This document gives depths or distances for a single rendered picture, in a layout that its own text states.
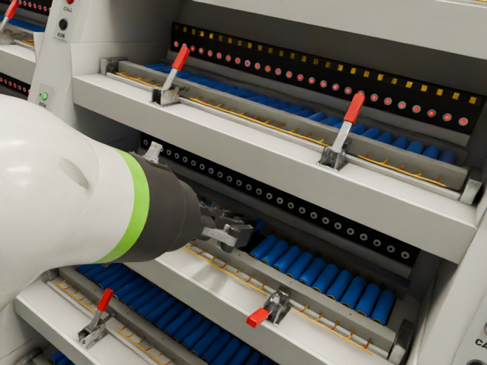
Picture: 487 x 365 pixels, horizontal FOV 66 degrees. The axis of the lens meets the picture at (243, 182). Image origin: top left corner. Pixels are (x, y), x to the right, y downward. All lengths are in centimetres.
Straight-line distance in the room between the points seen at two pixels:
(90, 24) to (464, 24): 53
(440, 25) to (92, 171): 36
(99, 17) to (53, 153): 51
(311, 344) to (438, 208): 21
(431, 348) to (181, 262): 32
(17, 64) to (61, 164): 61
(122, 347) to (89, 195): 48
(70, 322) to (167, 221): 45
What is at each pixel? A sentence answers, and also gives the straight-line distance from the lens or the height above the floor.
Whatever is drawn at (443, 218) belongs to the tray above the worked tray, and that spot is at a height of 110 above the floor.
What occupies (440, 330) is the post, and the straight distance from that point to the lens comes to 44.
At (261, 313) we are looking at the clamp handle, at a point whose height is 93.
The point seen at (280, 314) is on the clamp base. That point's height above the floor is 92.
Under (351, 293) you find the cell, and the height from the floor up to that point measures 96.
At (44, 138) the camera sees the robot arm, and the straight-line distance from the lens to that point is 22.
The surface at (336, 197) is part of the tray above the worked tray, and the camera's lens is 44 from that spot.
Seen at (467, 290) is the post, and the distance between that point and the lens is 43.
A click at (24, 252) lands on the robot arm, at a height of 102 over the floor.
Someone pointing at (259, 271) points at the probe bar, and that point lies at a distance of 52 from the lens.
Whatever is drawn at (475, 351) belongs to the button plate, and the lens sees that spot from 45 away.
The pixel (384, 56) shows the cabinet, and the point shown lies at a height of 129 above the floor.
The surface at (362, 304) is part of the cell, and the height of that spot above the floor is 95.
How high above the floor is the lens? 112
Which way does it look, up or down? 8 degrees down
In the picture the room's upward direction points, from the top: 20 degrees clockwise
